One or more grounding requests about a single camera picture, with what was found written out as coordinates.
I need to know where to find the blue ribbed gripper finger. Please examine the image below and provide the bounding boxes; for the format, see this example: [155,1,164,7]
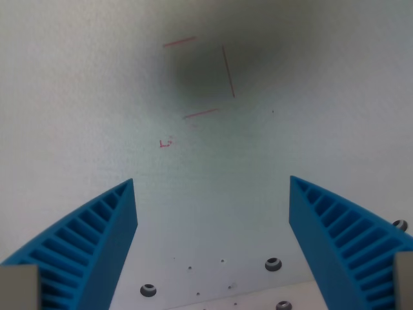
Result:
[0,178,139,310]
[288,175,413,310]

